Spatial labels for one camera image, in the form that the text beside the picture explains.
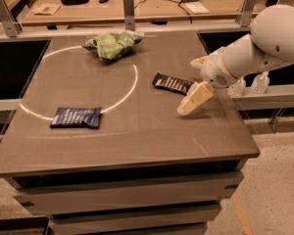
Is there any dark blue snack packet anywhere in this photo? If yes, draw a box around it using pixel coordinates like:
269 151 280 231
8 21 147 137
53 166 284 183
50 108 101 128

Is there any grey metal bracket middle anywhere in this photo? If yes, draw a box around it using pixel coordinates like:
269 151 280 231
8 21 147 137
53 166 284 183
123 0 135 31

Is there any white paper booklet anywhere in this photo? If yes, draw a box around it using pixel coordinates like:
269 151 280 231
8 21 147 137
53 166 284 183
185 2 209 14

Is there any grey metal bracket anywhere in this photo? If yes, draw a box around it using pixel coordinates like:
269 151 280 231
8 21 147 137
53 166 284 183
236 0 257 27
0 0 23 37
123 0 135 31

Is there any brown rxbar chocolate wrapper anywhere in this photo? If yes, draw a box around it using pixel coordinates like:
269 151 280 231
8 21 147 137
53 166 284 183
152 73 193 95

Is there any paper sheet on desk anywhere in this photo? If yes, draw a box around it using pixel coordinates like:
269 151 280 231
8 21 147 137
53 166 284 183
33 3 61 16

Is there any grey drawer cabinet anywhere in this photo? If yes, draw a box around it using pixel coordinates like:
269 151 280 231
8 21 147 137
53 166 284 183
10 160 243 235

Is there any clear sanitizer bottle right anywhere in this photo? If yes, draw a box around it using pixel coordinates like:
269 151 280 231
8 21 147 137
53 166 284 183
251 71 270 94

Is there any green jalapeno chip bag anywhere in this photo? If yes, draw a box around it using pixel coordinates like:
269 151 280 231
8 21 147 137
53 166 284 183
82 30 144 61

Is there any grey metal bracket right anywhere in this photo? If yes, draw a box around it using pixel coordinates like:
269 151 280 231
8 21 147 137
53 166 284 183
236 0 257 27

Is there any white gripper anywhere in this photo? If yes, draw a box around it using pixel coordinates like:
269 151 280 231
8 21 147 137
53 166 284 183
177 47 237 116

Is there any clear sanitizer bottle left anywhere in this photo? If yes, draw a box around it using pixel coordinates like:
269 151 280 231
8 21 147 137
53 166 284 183
227 77 246 98

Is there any black object on desk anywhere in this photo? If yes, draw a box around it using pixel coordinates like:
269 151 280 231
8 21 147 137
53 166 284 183
61 0 89 6

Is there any clear sanitizer bottle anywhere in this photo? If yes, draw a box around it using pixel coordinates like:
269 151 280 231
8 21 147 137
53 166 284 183
251 71 270 94
227 77 246 98

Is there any grey metal bracket left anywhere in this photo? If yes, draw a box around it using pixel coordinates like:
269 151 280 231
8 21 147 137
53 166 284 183
0 0 23 37

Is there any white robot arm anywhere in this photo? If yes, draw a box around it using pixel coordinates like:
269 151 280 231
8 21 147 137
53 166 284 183
177 5 294 116

